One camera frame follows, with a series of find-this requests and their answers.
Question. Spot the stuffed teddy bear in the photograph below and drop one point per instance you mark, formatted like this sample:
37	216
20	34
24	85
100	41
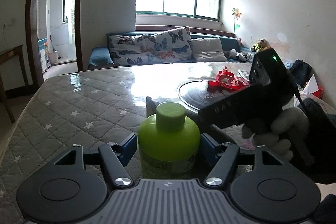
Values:
262	44

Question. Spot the beige pillow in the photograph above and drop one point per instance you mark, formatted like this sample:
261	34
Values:
207	50

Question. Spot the colourful pinwheel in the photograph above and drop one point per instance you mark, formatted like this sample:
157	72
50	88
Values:
237	15

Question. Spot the round black turntable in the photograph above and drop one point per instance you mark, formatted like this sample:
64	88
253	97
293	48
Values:
199	94

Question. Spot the black and white plush toy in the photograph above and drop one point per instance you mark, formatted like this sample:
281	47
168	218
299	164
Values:
239	56

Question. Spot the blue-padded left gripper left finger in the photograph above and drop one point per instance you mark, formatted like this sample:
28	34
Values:
114	157

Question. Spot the blue sofa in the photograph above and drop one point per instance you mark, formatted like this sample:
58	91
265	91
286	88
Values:
100	56

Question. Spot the square butterfly print pillow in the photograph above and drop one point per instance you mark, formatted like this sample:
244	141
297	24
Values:
173	45

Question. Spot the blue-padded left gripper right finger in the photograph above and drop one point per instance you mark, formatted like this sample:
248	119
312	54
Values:
222	160

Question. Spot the long butterfly print cushion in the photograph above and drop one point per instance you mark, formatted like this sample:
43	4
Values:
132	50

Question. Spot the white-gloved right hand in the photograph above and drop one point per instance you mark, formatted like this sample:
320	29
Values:
285	132

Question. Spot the blue cabinet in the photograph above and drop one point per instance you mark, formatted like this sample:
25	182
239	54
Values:
43	54

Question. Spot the red plastic bag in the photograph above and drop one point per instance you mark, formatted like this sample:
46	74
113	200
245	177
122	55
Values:
226	80

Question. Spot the black backpack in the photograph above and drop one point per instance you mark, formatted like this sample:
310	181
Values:
301	72

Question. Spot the dark wooden door frame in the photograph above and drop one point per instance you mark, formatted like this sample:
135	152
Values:
59	22

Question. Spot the white bucket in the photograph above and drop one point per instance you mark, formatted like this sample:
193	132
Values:
53	57

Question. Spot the dark wooden side table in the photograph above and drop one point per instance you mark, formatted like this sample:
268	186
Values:
9	55

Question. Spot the grey star quilted tablecloth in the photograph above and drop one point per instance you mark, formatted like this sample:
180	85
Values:
89	108

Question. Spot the green plastic bottle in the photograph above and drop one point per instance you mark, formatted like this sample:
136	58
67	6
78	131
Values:
167	153

